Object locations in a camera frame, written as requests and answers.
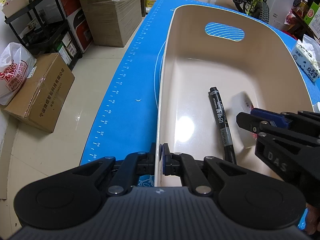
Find beige plastic storage bin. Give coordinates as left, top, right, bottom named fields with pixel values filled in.
left=157, top=5, right=319, bottom=177

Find black metal shelf rack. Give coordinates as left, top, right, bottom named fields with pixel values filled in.
left=4, top=0, right=82, bottom=69

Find white plastic shopping bag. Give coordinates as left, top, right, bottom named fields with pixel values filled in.
left=0, top=42, right=36, bottom=106

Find large lower cardboard box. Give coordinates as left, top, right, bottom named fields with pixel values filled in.
left=80, top=0, right=142, bottom=47

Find black marker pen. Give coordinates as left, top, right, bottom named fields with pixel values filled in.
left=208, top=87, right=237, bottom=164

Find green white carton box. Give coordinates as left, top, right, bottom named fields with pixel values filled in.
left=304, top=2, right=320, bottom=36

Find cardboard box on floor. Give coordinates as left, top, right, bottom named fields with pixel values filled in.
left=3, top=53, right=75, bottom=133

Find white tape roll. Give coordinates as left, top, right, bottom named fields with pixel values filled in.
left=231, top=91, right=256, bottom=148

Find tissue pack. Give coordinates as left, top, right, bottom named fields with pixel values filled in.
left=291, top=35, right=319, bottom=83

